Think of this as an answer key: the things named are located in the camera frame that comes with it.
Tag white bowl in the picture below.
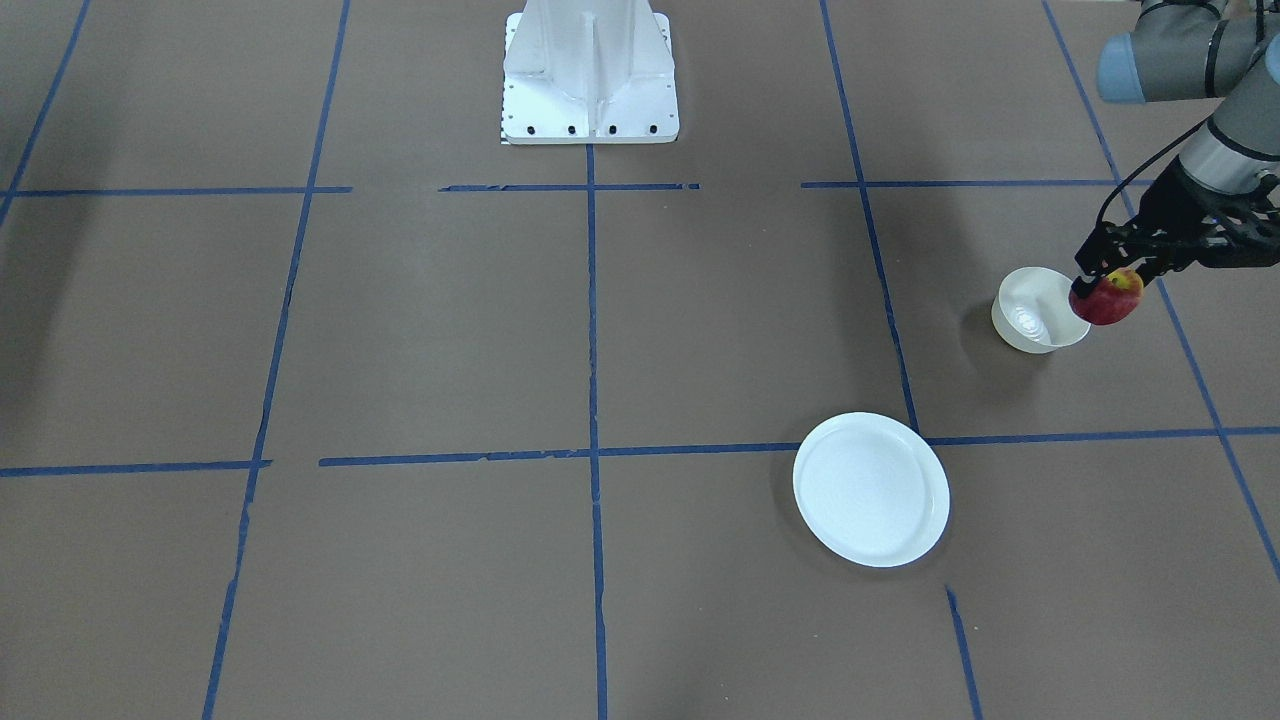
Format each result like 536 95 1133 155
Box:
989 266 1092 354

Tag red yellow apple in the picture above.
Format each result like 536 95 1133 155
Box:
1068 266 1146 325

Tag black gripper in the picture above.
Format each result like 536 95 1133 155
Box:
1071 161 1279 299

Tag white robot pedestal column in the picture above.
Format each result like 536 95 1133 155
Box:
500 1 681 145

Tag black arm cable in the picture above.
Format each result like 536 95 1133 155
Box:
1096 117 1213 233

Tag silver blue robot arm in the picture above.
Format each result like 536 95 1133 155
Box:
1071 1 1279 299

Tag white plate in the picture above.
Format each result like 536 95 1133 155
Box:
792 413 951 569

